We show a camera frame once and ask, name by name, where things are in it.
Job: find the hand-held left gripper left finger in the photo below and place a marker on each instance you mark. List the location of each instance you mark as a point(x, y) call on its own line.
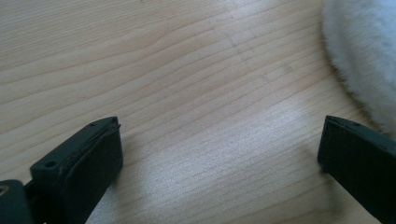
point(84, 168)

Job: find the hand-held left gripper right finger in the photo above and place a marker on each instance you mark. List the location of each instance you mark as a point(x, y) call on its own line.
point(361, 161)

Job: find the white fluffy plush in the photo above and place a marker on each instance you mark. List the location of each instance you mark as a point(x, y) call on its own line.
point(367, 49)

